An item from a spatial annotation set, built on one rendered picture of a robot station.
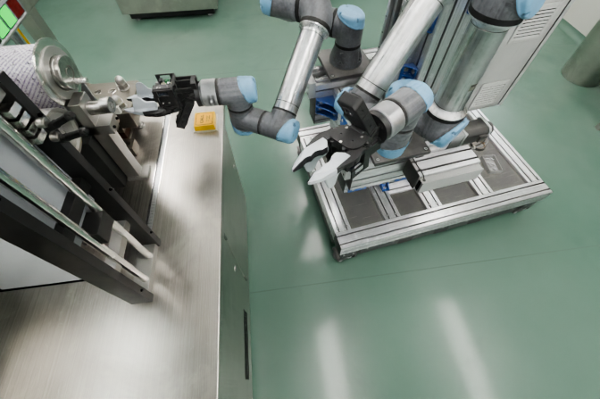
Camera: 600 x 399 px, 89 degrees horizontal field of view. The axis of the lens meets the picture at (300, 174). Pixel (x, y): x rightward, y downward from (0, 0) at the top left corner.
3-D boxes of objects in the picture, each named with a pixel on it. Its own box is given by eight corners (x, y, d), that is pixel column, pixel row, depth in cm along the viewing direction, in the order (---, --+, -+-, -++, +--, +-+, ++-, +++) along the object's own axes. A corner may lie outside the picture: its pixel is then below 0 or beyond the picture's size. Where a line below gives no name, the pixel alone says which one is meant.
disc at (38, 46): (70, 120, 70) (23, 64, 58) (68, 120, 70) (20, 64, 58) (87, 79, 79) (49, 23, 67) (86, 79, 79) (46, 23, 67)
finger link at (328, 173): (321, 206, 56) (350, 175, 60) (320, 186, 51) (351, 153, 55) (308, 198, 57) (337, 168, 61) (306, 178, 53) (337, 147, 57)
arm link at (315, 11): (347, 4, 97) (295, 148, 96) (315, -3, 99) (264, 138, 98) (345, -22, 85) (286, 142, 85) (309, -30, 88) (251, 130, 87)
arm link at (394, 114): (408, 109, 60) (376, 93, 65) (394, 120, 59) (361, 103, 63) (402, 137, 66) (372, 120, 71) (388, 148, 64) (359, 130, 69)
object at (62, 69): (68, 49, 69) (84, 80, 74) (58, 50, 69) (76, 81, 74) (52, 62, 63) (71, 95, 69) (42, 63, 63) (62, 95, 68)
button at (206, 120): (215, 129, 106) (213, 124, 104) (195, 131, 106) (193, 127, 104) (216, 115, 110) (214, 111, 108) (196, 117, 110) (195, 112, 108)
